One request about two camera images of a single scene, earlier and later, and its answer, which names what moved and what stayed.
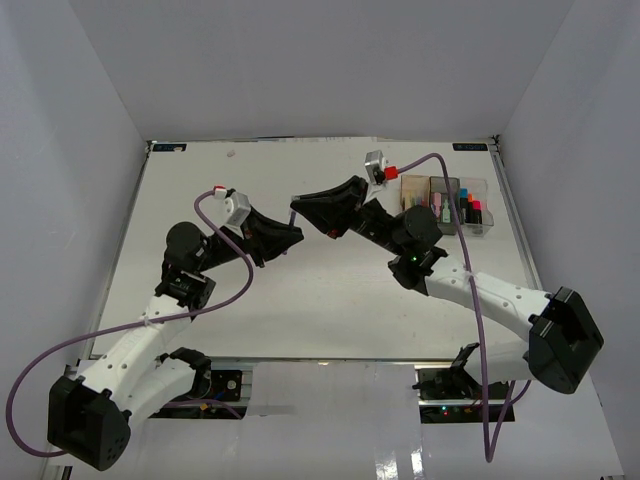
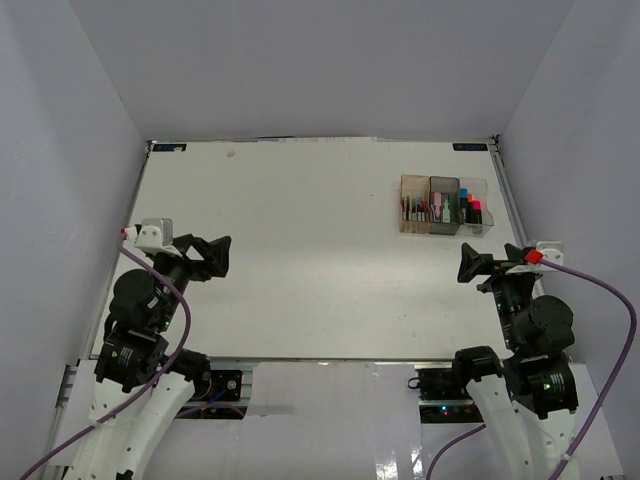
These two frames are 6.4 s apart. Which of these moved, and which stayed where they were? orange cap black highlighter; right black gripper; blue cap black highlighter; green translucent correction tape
Moved: right black gripper
Stayed: blue cap black highlighter; orange cap black highlighter; green translucent correction tape
